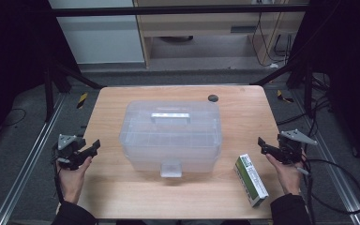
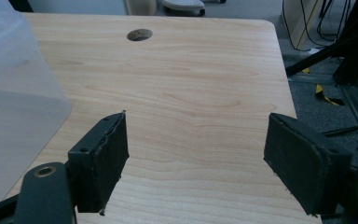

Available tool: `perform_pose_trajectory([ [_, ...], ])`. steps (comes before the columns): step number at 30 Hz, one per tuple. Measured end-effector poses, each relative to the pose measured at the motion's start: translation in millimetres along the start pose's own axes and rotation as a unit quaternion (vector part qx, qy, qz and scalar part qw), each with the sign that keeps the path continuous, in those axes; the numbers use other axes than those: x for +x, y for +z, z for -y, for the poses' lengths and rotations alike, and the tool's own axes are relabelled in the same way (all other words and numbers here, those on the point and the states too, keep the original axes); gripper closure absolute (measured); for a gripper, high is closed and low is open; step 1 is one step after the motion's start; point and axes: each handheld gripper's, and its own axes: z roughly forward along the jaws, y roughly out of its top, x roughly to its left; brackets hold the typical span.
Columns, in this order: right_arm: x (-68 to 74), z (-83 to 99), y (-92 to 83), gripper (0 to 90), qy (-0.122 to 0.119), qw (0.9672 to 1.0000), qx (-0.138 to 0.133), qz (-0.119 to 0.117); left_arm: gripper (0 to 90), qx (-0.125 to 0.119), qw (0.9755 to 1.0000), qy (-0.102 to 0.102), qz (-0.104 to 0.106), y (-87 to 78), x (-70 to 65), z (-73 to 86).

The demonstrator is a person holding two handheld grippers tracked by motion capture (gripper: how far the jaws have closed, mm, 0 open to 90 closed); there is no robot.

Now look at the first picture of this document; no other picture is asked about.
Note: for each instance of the dark round object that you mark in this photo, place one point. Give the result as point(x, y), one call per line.
point(176, 39)

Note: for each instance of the clear plastic storage box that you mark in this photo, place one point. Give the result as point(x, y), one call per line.
point(168, 140)

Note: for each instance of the green white carton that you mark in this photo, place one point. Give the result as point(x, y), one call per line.
point(251, 181)

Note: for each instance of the yellow black tape marker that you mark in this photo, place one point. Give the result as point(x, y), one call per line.
point(82, 100)
point(283, 97)

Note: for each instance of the person's left hand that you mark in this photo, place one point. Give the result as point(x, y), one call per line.
point(73, 182)

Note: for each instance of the aluminium floor rail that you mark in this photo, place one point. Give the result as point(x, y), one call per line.
point(28, 162)
point(334, 165)

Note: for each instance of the black metal frame stand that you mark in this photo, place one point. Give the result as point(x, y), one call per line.
point(48, 93)
point(308, 90)

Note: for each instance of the dark curtain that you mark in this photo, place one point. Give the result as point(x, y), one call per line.
point(12, 62)
point(350, 62)

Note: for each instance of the person's right hand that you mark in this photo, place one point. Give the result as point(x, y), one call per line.
point(289, 178)

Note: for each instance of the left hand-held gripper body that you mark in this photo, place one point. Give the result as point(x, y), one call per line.
point(67, 150)

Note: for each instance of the light wooden desk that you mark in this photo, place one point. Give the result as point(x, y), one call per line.
point(200, 25)

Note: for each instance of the dark round table grommet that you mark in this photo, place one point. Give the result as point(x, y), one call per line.
point(213, 98)

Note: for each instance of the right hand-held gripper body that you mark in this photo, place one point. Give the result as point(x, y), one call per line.
point(289, 150)

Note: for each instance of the white cabinet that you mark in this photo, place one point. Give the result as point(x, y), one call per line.
point(100, 40)

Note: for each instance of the black horizontal frame bar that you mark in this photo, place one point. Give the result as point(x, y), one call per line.
point(168, 11)

